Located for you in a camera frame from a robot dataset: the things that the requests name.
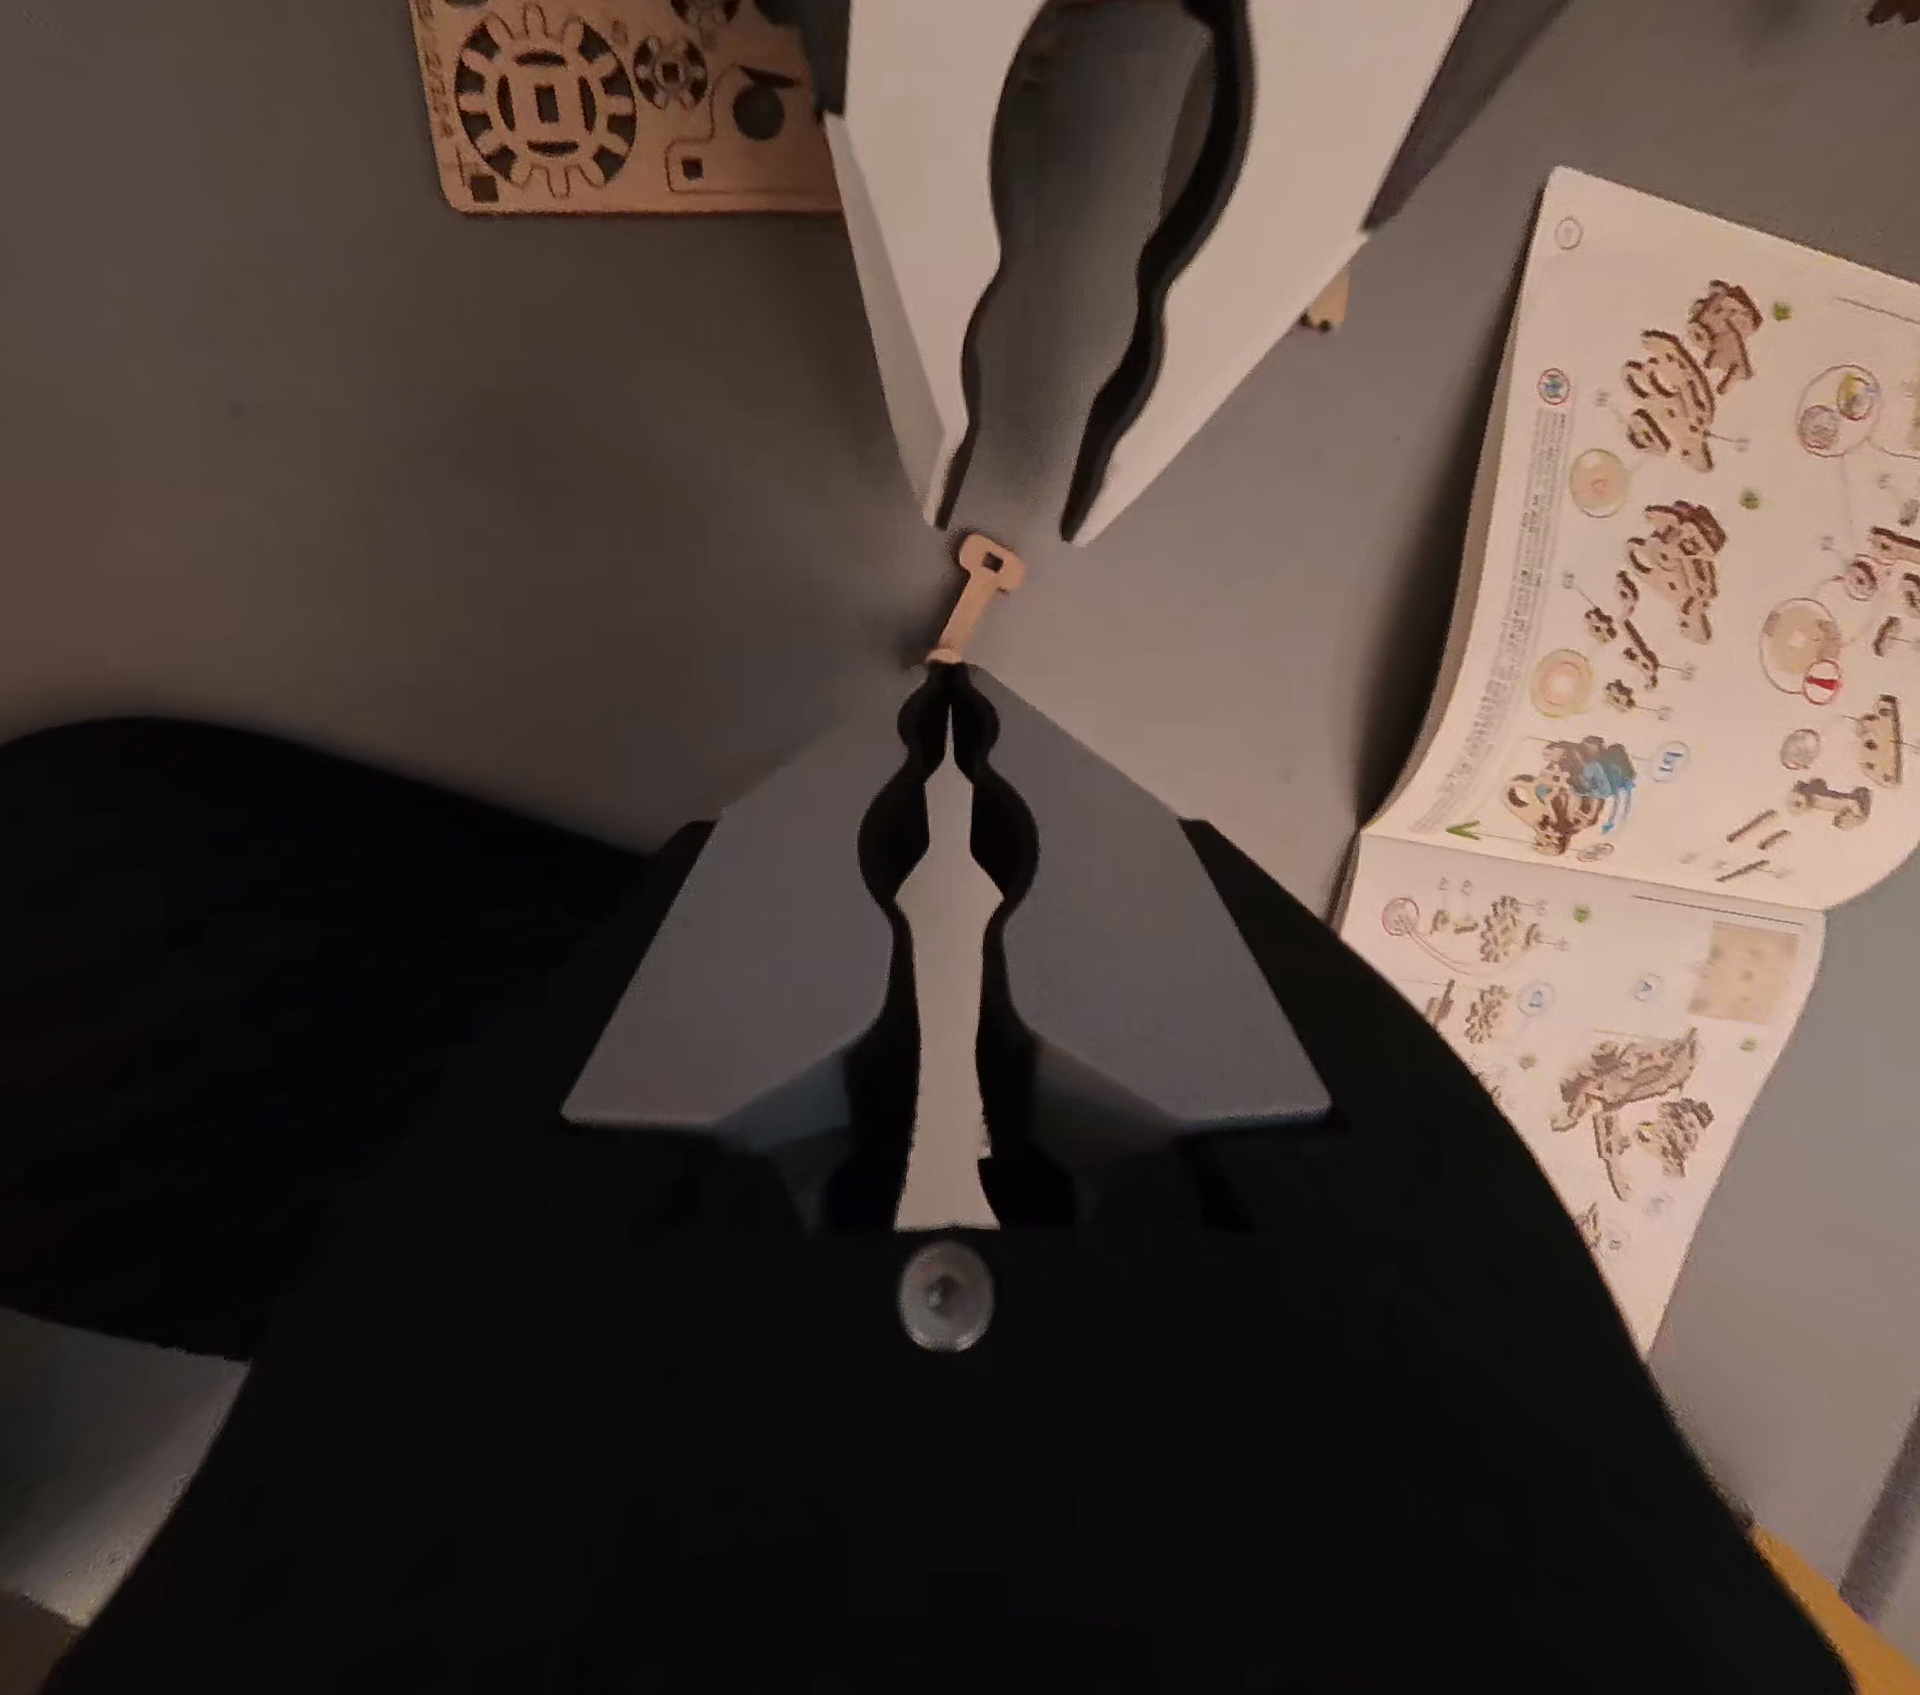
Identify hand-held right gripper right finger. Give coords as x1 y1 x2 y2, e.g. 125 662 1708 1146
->
955 662 1333 1232

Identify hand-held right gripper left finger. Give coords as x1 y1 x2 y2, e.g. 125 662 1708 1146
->
562 666 949 1232

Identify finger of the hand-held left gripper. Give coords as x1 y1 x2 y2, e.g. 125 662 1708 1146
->
1057 0 1592 546
822 0 1124 528

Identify small wooden model part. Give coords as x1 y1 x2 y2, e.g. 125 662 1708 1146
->
926 530 1030 673

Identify model instruction booklet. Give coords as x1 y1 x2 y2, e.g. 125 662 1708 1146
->
1332 168 1920 1353

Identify yellow panel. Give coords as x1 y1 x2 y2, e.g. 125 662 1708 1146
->
1747 1526 1920 1695

